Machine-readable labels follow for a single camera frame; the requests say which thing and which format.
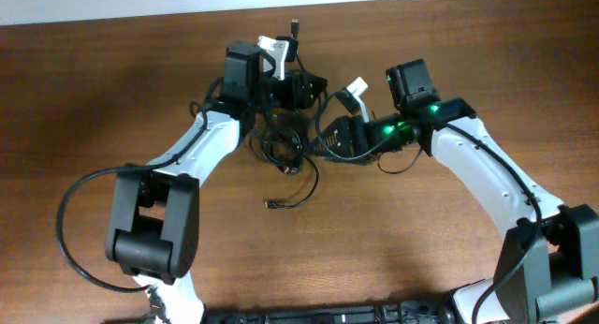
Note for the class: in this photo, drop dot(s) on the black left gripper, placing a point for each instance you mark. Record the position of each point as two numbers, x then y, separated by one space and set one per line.
299 95

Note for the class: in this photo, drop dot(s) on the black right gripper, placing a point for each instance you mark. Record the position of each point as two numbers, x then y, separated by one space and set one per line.
354 129

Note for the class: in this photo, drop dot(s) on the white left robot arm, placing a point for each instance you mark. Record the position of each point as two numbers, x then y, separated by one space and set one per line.
154 219

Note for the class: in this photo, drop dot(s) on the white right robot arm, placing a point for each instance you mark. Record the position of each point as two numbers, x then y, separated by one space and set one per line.
548 264

